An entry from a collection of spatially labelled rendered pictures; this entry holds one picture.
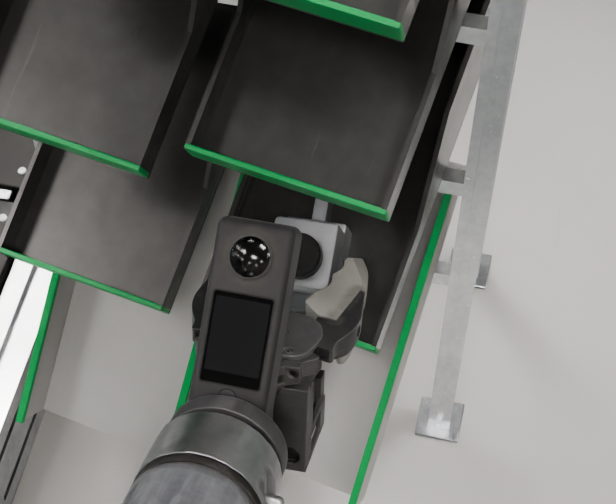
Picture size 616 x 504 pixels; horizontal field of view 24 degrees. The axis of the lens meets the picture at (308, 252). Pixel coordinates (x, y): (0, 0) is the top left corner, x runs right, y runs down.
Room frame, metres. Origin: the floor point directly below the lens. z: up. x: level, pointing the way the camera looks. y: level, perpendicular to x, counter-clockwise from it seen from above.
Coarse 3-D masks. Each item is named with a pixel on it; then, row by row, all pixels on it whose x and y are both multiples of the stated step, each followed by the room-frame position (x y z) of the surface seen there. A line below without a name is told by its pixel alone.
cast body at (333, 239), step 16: (320, 208) 0.58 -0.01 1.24; (288, 224) 0.55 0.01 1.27; (304, 224) 0.55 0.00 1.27; (320, 224) 0.55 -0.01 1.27; (336, 224) 0.55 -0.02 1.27; (304, 240) 0.54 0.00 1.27; (320, 240) 0.54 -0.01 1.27; (336, 240) 0.54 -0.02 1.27; (304, 256) 0.53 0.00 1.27; (320, 256) 0.53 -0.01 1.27; (336, 256) 0.54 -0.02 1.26; (304, 272) 0.52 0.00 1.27; (320, 272) 0.52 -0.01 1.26; (304, 288) 0.51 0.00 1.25; (320, 288) 0.51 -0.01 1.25; (304, 304) 0.52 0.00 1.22
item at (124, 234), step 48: (192, 96) 0.68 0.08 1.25; (48, 192) 0.62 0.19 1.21; (96, 192) 0.62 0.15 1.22; (144, 192) 0.61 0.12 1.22; (192, 192) 0.61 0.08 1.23; (0, 240) 0.58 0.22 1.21; (48, 240) 0.59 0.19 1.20; (96, 240) 0.58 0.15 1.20; (144, 240) 0.58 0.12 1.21; (192, 240) 0.57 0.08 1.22; (144, 288) 0.55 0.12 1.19
